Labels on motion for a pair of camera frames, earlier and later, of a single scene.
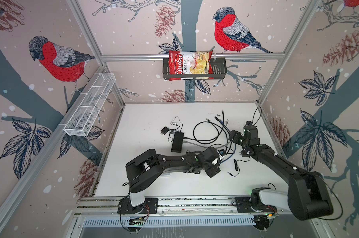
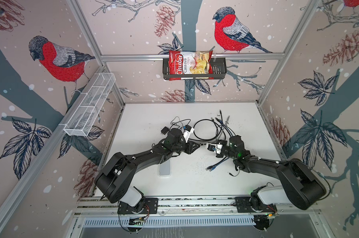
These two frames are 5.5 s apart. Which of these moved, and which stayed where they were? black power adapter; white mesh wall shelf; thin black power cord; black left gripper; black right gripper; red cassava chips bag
Moved: black right gripper; thin black power cord; black left gripper
Stayed: black power adapter; white mesh wall shelf; red cassava chips bag
